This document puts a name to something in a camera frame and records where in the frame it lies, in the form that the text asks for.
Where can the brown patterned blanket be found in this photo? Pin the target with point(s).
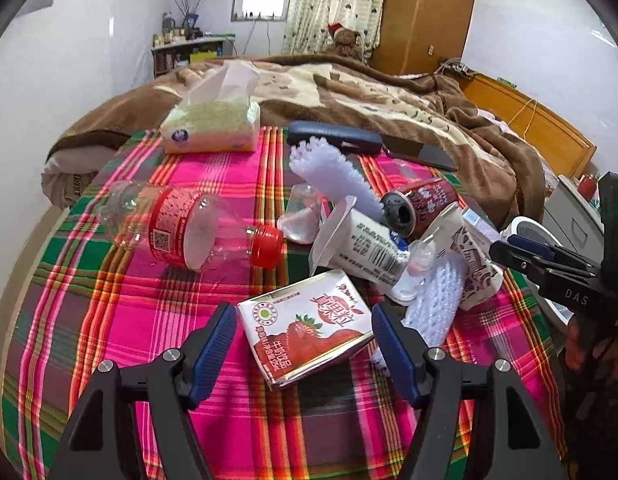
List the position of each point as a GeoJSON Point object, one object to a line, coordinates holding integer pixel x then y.
{"type": "Point", "coordinates": [389, 105]}

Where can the low shelf unit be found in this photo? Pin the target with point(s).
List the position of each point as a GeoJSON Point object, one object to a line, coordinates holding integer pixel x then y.
{"type": "Point", "coordinates": [189, 55]}

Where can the black smartphone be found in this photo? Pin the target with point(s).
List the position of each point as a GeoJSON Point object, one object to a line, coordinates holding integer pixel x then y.
{"type": "Point", "coordinates": [419, 152]}

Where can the grey drawer cabinet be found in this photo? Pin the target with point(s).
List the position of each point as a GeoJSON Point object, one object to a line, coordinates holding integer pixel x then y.
{"type": "Point", "coordinates": [569, 210]}

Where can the beige mattress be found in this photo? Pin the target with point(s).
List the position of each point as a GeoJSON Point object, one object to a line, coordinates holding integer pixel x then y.
{"type": "Point", "coordinates": [64, 180]}

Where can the clear plastic bottle red label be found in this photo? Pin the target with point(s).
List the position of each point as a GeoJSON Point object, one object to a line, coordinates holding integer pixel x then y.
{"type": "Point", "coordinates": [179, 220]}

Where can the dark blue case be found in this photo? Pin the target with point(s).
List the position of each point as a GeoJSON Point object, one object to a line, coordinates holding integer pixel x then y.
{"type": "Point", "coordinates": [334, 135]}

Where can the soft tissue pack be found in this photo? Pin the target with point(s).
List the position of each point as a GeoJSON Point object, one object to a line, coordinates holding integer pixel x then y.
{"type": "Point", "coordinates": [209, 125]}

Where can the white foam net sleeve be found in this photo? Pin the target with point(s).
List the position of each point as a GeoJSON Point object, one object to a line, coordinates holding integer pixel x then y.
{"type": "Point", "coordinates": [329, 170]}
{"type": "Point", "coordinates": [434, 305]}

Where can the white round trash bin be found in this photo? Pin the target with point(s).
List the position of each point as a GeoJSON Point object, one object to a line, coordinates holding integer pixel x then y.
{"type": "Point", "coordinates": [531, 225]}

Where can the wooden wardrobe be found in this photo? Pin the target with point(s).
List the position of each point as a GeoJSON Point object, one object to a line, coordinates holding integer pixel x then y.
{"type": "Point", "coordinates": [424, 15]}

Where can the strawberry milk carton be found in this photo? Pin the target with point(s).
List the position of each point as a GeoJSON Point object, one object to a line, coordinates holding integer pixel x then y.
{"type": "Point", "coordinates": [299, 325]}

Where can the white yogurt cup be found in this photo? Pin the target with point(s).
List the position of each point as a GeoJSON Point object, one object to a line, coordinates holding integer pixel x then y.
{"type": "Point", "coordinates": [369, 245]}

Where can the white brown printed carton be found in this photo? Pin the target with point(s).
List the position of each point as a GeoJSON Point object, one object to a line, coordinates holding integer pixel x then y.
{"type": "Point", "coordinates": [476, 270]}

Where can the vase with bare branches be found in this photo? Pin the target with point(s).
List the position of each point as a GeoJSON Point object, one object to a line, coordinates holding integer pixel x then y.
{"type": "Point", "coordinates": [191, 20]}

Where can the pink bed sheet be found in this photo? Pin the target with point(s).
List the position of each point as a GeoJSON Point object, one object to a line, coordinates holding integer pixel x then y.
{"type": "Point", "coordinates": [494, 120]}

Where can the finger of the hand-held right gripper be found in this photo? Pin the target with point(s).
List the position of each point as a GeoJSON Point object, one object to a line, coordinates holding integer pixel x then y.
{"type": "Point", "coordinates": [534, 246]}
{"type": "Point", "coordinates": [514, 259]}

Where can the wooden headboard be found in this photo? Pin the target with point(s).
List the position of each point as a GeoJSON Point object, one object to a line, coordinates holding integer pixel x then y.
{"type": "Point", "coordinates": [539, 120]}

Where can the red drink can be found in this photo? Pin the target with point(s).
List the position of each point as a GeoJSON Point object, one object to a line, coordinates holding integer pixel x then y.
{"type": "Point", "coordinates": [429, 197]}

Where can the pink green plaid cloth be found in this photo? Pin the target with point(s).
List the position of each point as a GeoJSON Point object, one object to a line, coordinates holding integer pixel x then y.
{"type": "Point", "coordinates": [139, 310]}

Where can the cluster of jars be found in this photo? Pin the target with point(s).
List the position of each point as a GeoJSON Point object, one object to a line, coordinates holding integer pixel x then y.
{"type": "Point", "coordinates": [169, 30]}

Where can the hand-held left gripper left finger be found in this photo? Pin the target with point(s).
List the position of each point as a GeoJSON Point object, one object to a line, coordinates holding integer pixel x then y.
{"type": "Point", "coordinates": [214, 345]}

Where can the person's right hand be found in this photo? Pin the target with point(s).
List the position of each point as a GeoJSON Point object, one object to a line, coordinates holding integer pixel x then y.
{"type": "Point", "coordinates": [574, 347]}

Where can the small window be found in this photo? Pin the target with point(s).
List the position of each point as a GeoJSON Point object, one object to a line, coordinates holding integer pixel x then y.
{"type": "Point", "coordinates": [261, 0]}

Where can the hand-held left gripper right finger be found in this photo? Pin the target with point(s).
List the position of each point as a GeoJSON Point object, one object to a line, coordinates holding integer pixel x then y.
{"type": "Point", "coordinates": [394, 350]}

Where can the patterned curtain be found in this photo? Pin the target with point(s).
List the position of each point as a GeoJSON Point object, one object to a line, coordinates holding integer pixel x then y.
{"type": "Point", "coordinates": [334, 0]}

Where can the teddy bear with red hat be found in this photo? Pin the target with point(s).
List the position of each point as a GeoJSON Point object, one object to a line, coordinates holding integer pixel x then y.
{"type": "Point", "coordinates": [346, 40]}

